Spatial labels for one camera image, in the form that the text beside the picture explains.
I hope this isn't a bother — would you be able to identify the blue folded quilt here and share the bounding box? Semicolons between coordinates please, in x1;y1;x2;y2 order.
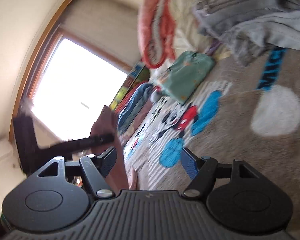
117;82;153;135

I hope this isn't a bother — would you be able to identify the teal folded garment stack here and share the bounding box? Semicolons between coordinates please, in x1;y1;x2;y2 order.
154;51;216;104

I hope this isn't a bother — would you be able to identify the grey clothes pile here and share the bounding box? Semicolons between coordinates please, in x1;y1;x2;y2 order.
193;0;300;66

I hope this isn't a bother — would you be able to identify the colourful alphabet headboard mat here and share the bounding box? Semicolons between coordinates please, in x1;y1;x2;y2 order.
109;61;150;111

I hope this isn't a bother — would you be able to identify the pink rolled comforter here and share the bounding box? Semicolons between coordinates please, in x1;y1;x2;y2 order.
138;0;175;69

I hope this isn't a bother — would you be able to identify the grey plush toy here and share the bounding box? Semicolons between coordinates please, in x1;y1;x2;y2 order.
150;89;165;104

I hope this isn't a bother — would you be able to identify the pink sweatshirt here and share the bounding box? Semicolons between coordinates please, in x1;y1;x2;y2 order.
90;106;138;194

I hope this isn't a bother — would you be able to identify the cream white duvet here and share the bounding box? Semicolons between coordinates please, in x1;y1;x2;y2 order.
169;0;213;56

